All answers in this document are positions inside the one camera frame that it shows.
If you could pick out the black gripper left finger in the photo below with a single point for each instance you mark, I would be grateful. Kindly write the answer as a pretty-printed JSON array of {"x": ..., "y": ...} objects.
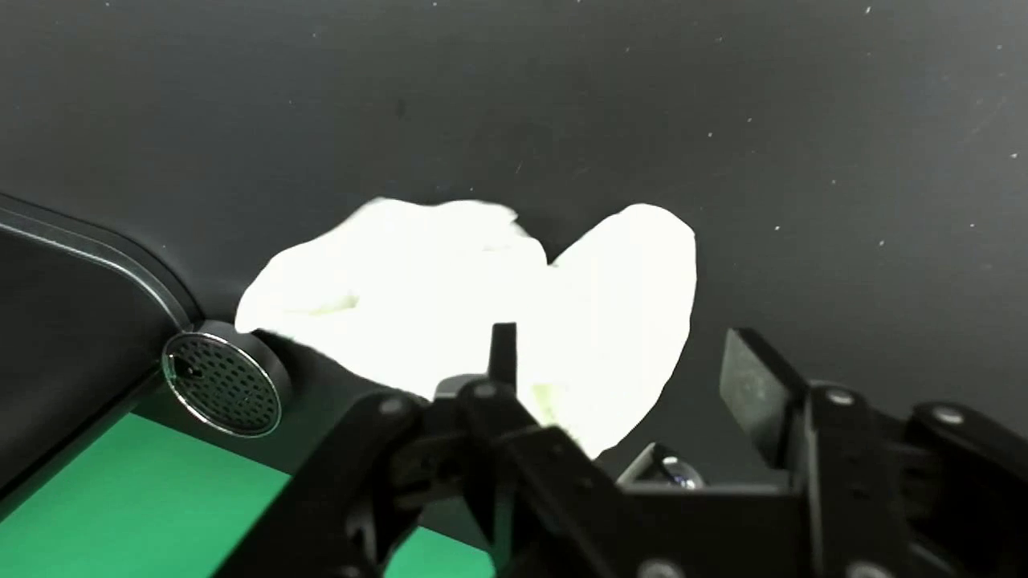
[{"x": 353, "y": 492}]

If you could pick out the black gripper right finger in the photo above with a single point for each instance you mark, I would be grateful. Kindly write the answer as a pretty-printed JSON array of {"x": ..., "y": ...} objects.
[{"x": 886, "y": 492}]

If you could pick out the white cloth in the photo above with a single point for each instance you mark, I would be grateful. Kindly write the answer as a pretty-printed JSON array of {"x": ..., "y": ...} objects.
[{"x": 427, "y": 289}]

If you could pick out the round metal mesh disc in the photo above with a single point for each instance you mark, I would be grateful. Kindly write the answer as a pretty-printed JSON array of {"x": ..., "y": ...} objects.
[{"x": 225, "y": 385}]

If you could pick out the green backdrop curtain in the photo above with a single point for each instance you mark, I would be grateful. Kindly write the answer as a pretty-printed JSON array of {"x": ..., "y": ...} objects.
[{"x": 129, "y": 501}]

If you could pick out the black coffee machine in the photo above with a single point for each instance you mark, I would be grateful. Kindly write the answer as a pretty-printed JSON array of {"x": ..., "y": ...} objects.
[{"x": 65, "y": 324}]

